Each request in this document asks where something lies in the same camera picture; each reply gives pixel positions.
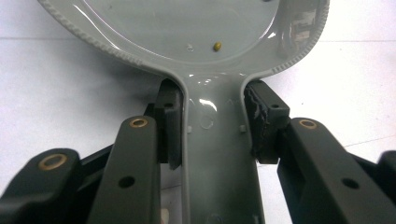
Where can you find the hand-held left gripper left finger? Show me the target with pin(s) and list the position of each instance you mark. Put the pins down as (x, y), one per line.
(169, 130)

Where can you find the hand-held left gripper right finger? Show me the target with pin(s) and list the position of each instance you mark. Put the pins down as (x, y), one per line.
(264, 124)

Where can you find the small bean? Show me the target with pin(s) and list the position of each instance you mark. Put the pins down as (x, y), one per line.
(217, 46)

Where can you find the grey dustpan with orange edge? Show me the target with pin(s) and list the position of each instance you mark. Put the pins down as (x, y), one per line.
(186, 28)

